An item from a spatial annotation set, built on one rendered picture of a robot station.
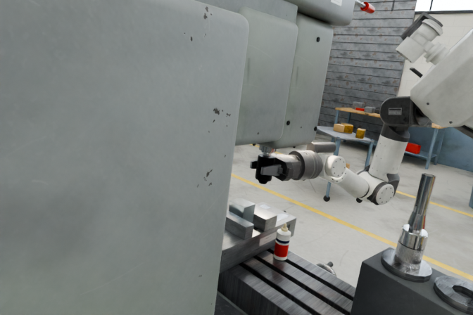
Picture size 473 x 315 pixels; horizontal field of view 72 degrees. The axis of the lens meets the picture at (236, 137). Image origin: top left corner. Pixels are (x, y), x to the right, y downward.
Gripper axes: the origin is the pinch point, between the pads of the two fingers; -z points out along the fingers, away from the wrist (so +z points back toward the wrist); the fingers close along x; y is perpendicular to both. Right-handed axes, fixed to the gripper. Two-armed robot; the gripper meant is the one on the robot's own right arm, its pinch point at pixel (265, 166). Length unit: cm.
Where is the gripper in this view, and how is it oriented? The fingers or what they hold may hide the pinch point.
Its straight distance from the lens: 92.4
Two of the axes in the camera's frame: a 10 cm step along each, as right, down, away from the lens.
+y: -1.3, 9.7, 2.0
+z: 8.5, 0.0, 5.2
